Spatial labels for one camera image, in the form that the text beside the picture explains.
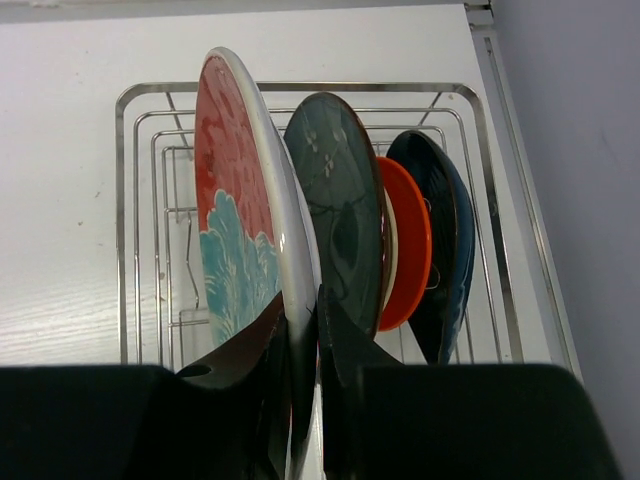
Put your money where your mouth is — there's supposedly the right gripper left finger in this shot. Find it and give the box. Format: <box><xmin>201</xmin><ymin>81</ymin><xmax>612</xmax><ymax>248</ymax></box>
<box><xmin>1</xmin><ymin>297</ymin><xmax>291</xmax><ymax>479</ymax></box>

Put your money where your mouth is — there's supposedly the cream yellow plate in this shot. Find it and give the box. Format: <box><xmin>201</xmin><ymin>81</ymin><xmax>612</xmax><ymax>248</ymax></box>
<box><xmin>379</xmin><ymin>190</ymin><xmax>398</xmax><ymax>314</ymax></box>

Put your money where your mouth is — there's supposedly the orange plate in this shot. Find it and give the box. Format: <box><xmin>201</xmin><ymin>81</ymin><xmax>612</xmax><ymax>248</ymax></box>
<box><xmin>378</xmin><ymin>157</ymin><xmax>433</xmax><ymax>331</ymax></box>

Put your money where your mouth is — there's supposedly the grey-blue round plate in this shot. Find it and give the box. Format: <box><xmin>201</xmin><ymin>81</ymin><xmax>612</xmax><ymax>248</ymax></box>
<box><xmin>284</xmin><ymin>92</ymin><xmax>385</xmax><ymax>336</ymax></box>

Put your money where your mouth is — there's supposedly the red plate teal flower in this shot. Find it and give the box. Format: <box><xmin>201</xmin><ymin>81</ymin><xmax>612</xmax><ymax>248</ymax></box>
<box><xmin>194</xmin><ymin>47</ymin><xmax>319</xmax><ymax>479</ymax></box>

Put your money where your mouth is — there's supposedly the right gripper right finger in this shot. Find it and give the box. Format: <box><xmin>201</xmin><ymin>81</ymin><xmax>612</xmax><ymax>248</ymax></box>
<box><xmin>317</xmin><ymin>288</ymin><xmax>621</xmax><ymax>479</ymax></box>

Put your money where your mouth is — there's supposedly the dark blue leaf-shaped plate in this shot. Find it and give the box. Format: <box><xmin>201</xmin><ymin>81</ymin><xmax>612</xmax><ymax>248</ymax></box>
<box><xmin>387</xmin><ymin>130</ymin><xmax>475</xmax><ymax>364</ymax></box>

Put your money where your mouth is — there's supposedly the metal wire dish rack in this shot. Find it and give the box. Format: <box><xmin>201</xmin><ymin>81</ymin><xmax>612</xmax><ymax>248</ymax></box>
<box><xmin>115</xmin><ymin>81</ymin><xmax>524</xmax><ymax>371</ymax></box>

